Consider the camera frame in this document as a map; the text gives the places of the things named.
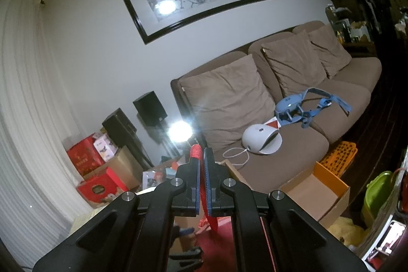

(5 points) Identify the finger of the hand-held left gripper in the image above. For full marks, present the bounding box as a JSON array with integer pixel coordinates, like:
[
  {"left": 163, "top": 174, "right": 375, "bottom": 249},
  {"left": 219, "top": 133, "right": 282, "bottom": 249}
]
[
  {"left": 174, "top": 226, "right": 196, "bottom": 239},
  {"left": 169, "top": 247, "right": 205, "bottom": 272}
]

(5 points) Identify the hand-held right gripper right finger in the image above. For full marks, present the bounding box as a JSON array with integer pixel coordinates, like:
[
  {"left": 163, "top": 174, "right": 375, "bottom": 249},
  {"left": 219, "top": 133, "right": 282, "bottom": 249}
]
[{"left": 204, "top": 148, "right": 367, "bottom": 272}]

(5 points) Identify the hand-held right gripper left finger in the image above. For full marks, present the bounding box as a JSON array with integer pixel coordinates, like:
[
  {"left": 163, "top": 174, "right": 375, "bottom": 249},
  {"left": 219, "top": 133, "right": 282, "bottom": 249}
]
[{"left": 32, "top": 157, "right": 201, "bottom": 272}]

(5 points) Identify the pile of assorted clutter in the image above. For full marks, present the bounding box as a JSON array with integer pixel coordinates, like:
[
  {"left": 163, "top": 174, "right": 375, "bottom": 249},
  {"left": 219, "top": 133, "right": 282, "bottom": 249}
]
[{"left": 142, "top": 160, "right": 188, "bottom": 190}]

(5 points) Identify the bright lamp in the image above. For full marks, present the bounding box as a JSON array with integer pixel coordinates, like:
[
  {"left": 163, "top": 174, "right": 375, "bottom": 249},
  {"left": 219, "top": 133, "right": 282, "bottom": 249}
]
[{"left": 166, "top": 119, "right": 195, "bottom": 145}]

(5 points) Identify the white dome massager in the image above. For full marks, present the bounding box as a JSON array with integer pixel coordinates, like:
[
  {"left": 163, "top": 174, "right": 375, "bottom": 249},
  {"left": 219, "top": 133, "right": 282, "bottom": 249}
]
[{"left": 241, "top": 124, "right": 283, "bottom": 155}]

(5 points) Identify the brown sofa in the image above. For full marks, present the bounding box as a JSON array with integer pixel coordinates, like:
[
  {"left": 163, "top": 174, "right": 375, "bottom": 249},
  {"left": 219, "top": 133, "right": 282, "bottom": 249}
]
[{"left": 170, "top": 20, "right": 382, "bottom": 196}]

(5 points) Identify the large brown sofa cushion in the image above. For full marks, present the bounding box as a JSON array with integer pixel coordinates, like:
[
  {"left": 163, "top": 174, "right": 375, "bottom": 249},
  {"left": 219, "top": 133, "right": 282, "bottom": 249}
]
[{"left": 178, "top": 54, "right": 276, "bottom": 148}]

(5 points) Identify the black speaker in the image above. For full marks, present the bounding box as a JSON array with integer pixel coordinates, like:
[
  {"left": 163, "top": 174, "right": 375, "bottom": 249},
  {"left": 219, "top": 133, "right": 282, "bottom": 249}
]
[{"left": 133, "top": 91, "right": 168, "bottom": 126}]

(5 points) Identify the red carton gold label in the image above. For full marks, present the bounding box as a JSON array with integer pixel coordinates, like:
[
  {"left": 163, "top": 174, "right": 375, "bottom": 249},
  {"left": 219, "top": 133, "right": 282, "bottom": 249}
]
[{"left": 77, "top": 167, "right": 130, "bottom": 205}]

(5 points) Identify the small orange cardboard box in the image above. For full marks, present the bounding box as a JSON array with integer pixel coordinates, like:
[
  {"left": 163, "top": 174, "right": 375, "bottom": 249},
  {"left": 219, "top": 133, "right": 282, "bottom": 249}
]
[{"left": 280, "top": 161, "right": 350, "bottom": 229}]

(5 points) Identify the yellow plaid tablecloth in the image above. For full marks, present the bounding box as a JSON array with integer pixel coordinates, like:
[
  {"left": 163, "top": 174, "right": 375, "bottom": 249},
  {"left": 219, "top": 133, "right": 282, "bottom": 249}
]
[{"left": 70, "top": 208, "right": 110, "bottom": 232}]

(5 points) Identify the tall black box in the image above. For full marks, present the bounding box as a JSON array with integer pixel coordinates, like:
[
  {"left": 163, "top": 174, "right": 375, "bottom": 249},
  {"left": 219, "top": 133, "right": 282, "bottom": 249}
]
[{"left": 102, "top": 108, "right": 138, "bottom": 148}]

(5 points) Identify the white printed box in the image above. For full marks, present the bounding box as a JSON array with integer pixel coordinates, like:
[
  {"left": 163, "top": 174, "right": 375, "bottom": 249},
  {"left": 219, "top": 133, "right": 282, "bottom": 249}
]
[{"left": 94, "top": 133, "right": 119, "bottom": 162}]

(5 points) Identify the red carton on stack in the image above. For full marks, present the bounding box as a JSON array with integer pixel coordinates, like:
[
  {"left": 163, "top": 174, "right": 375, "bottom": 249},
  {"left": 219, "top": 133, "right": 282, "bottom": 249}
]
[{"left": 67, "top": 133, "right": 106, "bottom": 177}]

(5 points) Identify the orange plastic crate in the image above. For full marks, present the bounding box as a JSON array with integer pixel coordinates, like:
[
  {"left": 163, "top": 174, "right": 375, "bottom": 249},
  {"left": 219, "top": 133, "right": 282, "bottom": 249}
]
[{"left": 319, "top": 141, "right": 358, "bottom": 178}]

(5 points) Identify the yellow cloth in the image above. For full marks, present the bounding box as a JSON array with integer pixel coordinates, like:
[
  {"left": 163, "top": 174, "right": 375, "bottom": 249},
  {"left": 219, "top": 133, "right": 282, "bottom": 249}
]
[{"left": 328, "top": 216, "right": 367, "bottom": 247}]

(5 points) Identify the green plastic stool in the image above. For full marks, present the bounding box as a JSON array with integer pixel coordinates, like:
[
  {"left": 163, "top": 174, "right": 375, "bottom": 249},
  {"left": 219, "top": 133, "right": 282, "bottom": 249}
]
[{"left": 362, "top": 171, "right": 397, "bottom": 226}]

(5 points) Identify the white curtain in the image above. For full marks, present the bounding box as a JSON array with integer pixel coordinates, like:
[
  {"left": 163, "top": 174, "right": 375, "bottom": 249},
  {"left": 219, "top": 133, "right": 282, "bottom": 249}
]
[{"left": 0, "top": 0, "right": 109, "bottom": 269}]

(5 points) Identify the white patterned bag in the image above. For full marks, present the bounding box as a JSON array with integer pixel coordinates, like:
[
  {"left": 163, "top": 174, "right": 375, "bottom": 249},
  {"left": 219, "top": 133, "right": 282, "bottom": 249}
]
[{"left": 360, "top": 160, "right": 408, "bottom": 260}]

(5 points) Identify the small brown sofa cushion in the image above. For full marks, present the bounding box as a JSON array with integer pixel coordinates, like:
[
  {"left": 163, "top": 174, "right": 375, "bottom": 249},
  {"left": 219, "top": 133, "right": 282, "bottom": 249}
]
[{"left": 309, "top": 24, "right": 353, "bottom": 79}]

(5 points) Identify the dark cluttered shelf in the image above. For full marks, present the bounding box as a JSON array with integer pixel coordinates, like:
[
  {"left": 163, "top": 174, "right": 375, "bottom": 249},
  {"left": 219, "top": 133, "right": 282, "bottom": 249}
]
[{"left": 325, "top": 0, "right": 408, "bottom": 56}]

